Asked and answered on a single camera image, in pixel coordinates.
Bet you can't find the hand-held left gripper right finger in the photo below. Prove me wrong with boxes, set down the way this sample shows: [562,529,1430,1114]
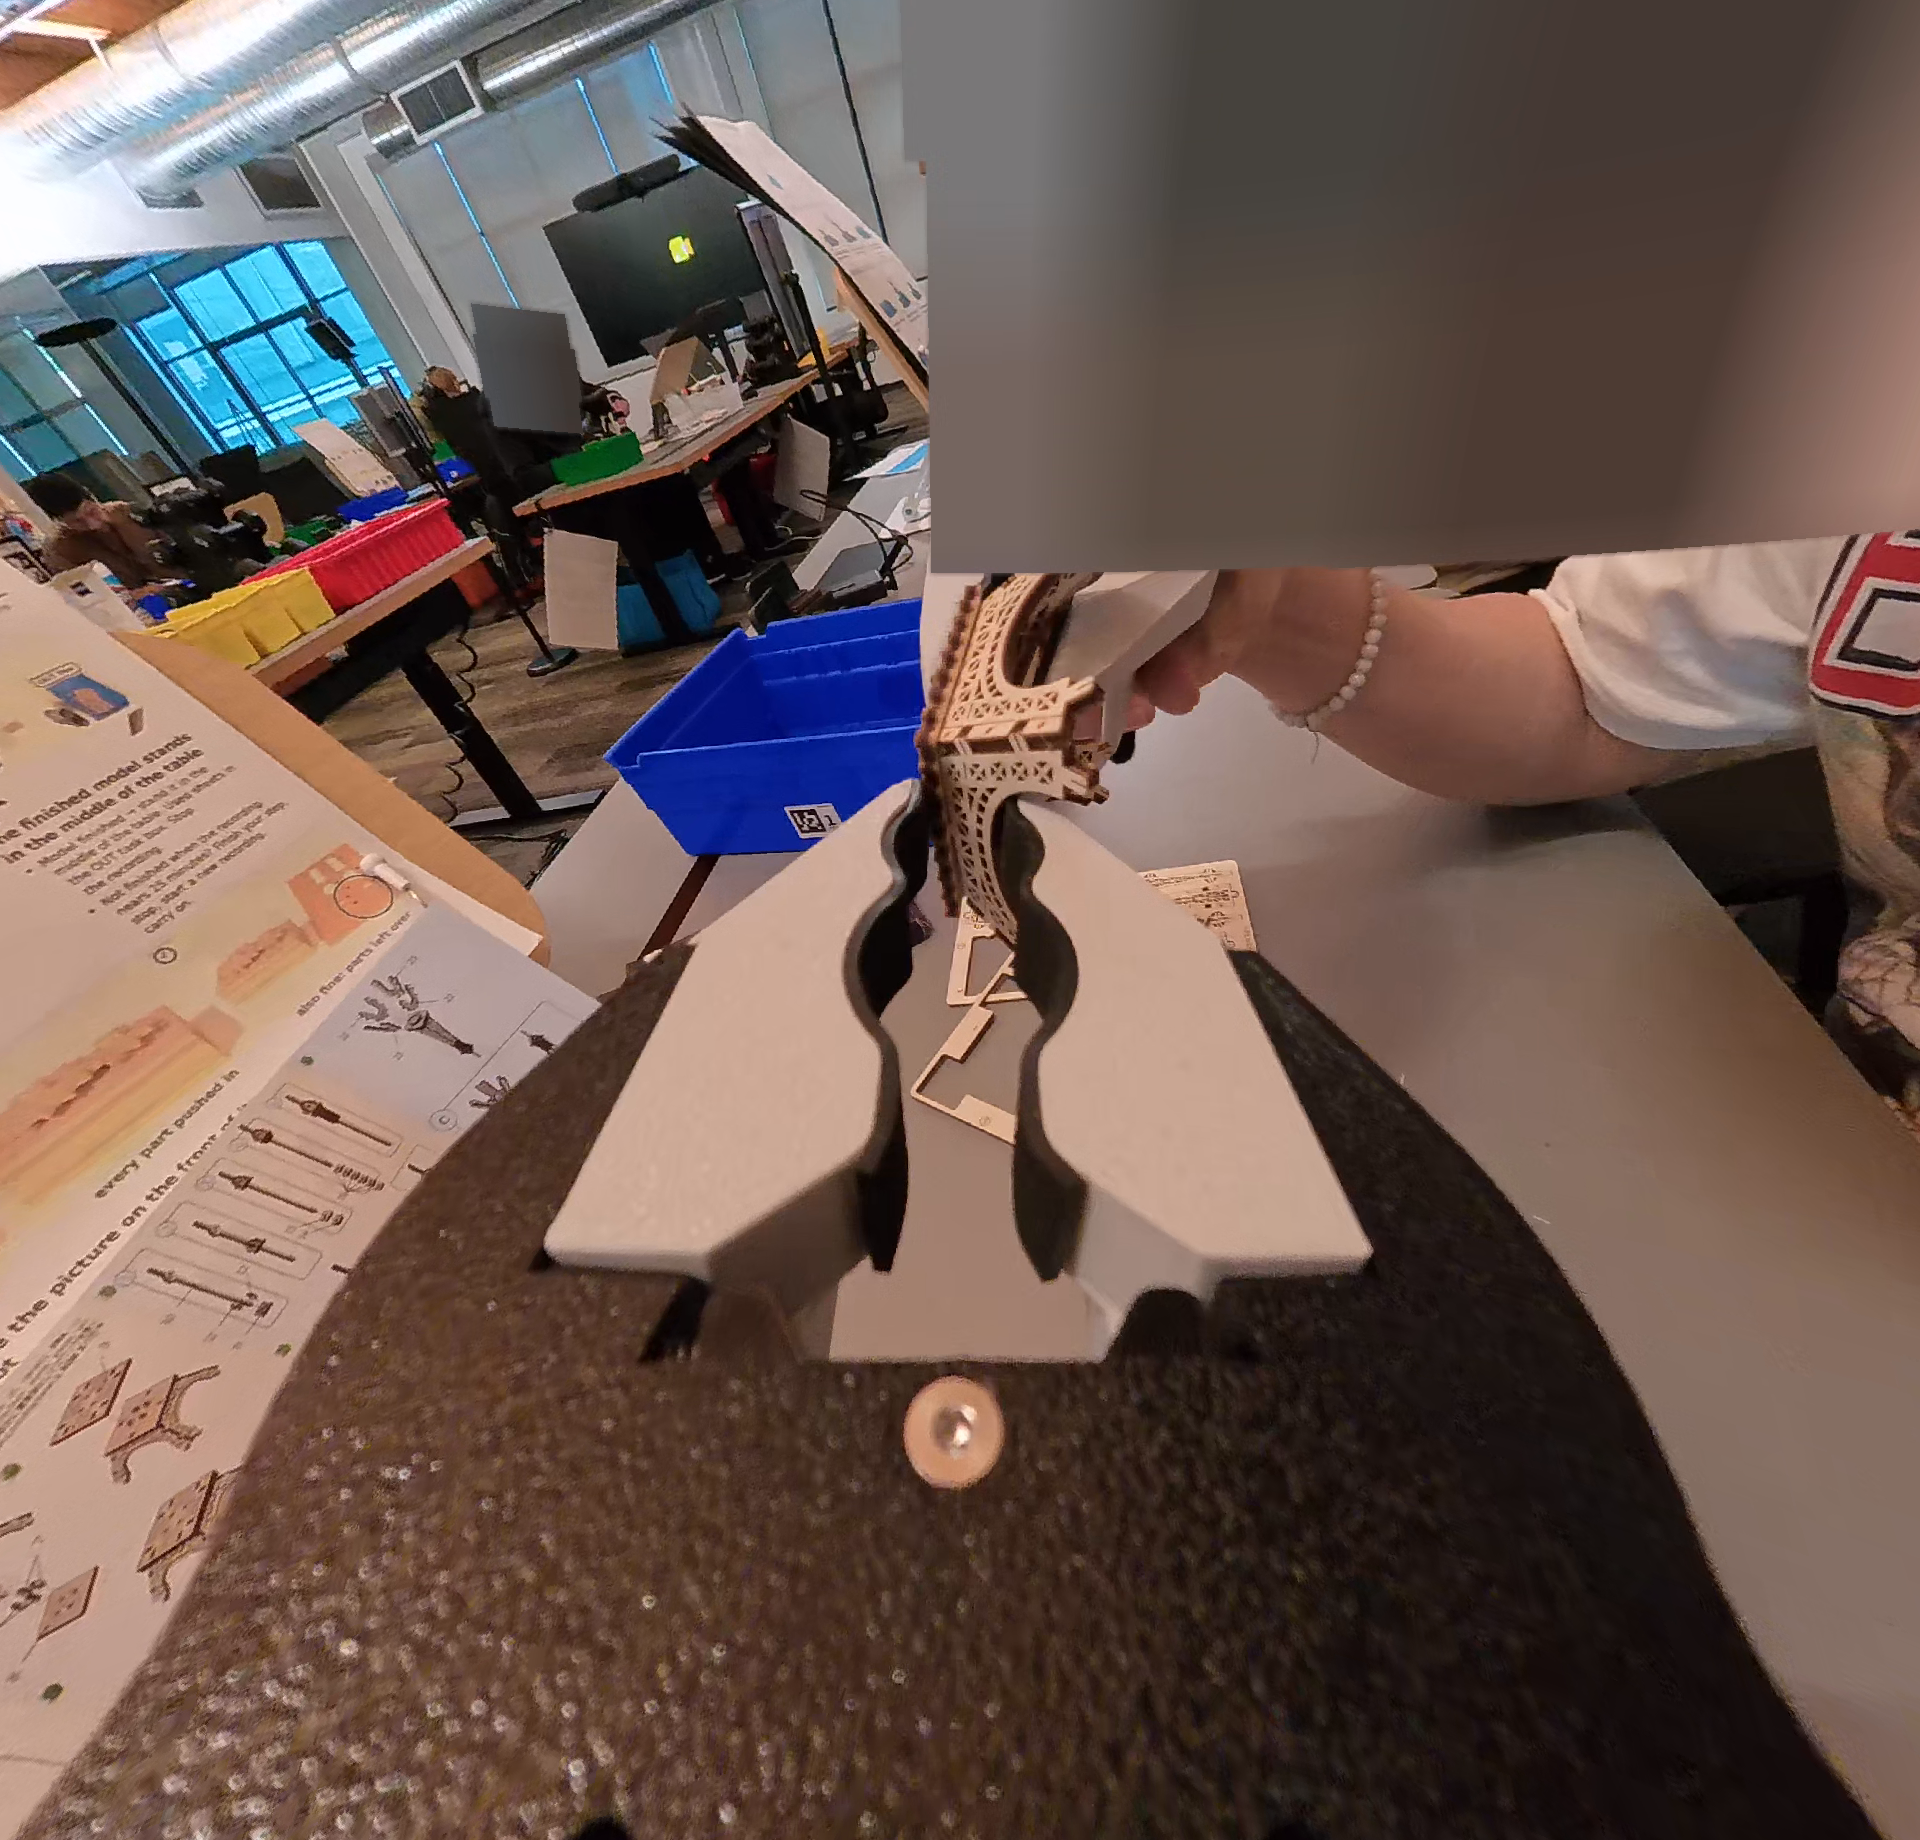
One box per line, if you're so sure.
[997,797,1376,1362]

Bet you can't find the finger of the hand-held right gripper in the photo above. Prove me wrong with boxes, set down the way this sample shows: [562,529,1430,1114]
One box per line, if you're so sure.
[1049,568,1220,749]

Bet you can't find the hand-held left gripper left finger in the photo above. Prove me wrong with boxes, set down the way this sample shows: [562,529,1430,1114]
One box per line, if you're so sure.
[541,778,924,1362]

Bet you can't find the wooden lattice tower base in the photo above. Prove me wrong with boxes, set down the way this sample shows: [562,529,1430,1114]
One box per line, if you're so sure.
[914,573,1116,958]

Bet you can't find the person's right forearm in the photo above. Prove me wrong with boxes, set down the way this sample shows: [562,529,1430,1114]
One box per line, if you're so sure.
[1304,568,1652,809]

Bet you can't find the wooden desk black legs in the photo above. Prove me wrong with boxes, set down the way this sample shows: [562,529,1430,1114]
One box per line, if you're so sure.
[246,535,545,823]

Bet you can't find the wooden parts sheet with cutouts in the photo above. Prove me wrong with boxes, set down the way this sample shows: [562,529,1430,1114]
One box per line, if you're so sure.
[906,911,1051,1160]

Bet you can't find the engraved wooden parts sheet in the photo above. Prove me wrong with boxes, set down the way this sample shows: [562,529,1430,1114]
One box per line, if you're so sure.
[1134,860,1259,958]

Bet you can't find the blue plastic bin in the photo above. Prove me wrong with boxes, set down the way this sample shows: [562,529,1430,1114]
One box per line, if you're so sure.
[604,598,929,860]

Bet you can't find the folded assembly instruction sheet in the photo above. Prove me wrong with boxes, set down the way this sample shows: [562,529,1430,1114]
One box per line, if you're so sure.
[0,902,601,1723]

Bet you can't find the wooden poster board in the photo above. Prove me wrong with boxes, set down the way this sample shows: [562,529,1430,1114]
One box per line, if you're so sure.
[119,624,549,965]

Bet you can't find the standing poster board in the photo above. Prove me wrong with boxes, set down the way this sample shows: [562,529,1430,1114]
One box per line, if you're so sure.
[660,112,932,406]

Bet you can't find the hanging white paper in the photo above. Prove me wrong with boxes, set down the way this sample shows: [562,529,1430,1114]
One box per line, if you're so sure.
[541,526,620,655]

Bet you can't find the red plastic bins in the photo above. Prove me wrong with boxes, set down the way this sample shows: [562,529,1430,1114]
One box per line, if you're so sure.
[246,496,467,617]

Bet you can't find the yellow plastic bins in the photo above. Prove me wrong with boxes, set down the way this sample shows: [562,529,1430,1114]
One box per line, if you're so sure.
[155,573,335,670]

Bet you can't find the metal air vent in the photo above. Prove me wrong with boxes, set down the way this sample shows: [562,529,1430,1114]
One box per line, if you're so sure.
[391,62,486,140]

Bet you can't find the white bead bracelet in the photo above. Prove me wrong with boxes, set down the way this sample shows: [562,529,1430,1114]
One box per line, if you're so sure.
[1271,568,1386,733]

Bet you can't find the black wall monitor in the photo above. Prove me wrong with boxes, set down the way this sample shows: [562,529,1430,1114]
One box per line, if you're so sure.
[541,167,790,371]

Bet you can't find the silver ventilation duct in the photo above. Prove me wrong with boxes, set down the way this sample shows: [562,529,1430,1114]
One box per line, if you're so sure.
[0,0,841,208]

